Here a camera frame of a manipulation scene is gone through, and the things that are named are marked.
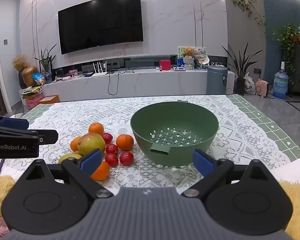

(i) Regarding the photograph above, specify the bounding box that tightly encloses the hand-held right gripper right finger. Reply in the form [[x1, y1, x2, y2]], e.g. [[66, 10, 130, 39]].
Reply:
[[181, 149, 282, 198]]

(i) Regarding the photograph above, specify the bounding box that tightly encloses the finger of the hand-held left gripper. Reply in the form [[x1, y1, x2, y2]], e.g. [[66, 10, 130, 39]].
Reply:
[[0, 116, 30, 131], [0, 125, 59, 146]]

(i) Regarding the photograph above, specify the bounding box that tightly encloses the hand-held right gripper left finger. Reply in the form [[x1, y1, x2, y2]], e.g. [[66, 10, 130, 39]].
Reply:
[[15, 148, 114, 199]]

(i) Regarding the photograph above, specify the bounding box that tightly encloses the orange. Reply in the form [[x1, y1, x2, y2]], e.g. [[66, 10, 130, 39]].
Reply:
[[88, 122, 105, 137], [116, 134, 135, 151], [91, 161, 110, 181], [70, 137, 82, 152]]

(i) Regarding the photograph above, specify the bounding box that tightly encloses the green red mango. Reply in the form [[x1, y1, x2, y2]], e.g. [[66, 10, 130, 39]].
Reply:
[[77, 132, 106, 156]]

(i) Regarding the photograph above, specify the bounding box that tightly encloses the yellow green pear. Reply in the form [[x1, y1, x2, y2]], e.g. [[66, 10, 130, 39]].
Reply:
[[58, 154, 83, 164]]

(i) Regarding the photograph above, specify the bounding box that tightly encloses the green colander bowl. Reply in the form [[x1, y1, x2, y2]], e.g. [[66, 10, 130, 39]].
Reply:
[[130, 100, 220, 167]]

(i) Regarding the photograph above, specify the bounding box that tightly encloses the pink box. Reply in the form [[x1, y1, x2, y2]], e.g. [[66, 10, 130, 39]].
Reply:
[[25, 94, 44, 109]]

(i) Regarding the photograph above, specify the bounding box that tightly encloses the orange cardboard box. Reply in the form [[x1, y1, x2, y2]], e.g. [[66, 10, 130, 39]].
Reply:
[[39, 95, 60, 105]]

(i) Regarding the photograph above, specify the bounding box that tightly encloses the yellow green paper stack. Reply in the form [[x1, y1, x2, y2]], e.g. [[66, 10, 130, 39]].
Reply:
[[20, 86, 43, 98]]

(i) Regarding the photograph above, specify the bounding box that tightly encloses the white lace tablecloth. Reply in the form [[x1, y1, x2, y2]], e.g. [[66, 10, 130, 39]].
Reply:
[[1, 95, 290, 188]]

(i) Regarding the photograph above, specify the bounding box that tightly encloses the yellow fluffy blanket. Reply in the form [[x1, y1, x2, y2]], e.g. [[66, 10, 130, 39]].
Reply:
[[0, 171, 300, 240]]

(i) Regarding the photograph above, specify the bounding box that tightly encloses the gold vase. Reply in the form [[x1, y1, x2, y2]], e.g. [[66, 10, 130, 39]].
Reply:
[[21, 66, 38, 88]]

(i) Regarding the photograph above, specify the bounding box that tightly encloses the blue snack bag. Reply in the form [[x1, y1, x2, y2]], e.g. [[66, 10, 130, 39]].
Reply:
[[32, 72, 46, 85]]

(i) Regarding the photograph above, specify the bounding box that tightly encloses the dried flower bunch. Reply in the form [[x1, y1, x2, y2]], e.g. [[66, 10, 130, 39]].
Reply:
[[11, 54, 28, 72]]

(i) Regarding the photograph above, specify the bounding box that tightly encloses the green plant in glass vase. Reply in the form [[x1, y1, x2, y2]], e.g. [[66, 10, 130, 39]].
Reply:
[[34, 44, 58, 84]]

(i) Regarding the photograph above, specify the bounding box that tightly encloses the green checked tablecloth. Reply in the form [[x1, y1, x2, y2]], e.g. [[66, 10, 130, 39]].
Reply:
[[20, 94, 300, 163]]

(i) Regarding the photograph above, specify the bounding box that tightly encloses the white router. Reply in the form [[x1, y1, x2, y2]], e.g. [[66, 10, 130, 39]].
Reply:
[[90, 61, 108, 77]]

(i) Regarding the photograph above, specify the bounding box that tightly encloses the grey trash bin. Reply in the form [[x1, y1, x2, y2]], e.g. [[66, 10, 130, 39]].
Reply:
[[206, 65, 228, 95]]

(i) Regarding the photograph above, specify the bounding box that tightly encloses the tall-leaf potted plant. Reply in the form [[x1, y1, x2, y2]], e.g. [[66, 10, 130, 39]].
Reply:
[[221, 42, 263, 95]]

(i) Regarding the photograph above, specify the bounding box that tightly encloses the white plastic bag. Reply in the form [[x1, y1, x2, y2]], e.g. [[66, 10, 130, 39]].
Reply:
[[244, 72, 256, 95]]

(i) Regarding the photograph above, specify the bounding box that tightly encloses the white marble television console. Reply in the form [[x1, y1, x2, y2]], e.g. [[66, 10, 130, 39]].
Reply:
[[41, 55, 235, 103]]

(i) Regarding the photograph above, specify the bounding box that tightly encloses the pink heater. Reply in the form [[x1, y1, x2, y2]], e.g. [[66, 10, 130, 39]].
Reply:
[[255, 79, 270, 96]]

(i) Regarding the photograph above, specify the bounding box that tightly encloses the red box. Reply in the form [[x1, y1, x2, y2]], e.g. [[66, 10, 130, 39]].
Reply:
[[159, 59, 171, 72]]

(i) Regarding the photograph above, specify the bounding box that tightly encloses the blue water jug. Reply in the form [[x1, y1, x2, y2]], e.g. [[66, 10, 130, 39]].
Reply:
[[272, 61, 289, 99]]

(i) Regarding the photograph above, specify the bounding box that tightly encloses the floral printed board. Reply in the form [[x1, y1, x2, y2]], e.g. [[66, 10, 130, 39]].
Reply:
[[195, 47, 210, 67]]

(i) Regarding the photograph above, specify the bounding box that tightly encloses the potted ivy plant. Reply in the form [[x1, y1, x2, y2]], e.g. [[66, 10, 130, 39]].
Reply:
[[271, 24, 300, 80]]

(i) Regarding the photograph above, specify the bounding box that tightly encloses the hanging vine plant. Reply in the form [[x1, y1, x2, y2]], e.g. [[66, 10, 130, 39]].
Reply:
[[231, 0, 268, 34]]

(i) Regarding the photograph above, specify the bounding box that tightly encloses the black cable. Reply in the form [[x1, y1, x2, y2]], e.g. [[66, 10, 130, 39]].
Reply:
[[107, 69, 135, 95]]

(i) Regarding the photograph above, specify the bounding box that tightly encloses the black wall television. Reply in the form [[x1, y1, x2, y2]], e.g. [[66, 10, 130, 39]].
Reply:
[[58, 0, 144, 55]]

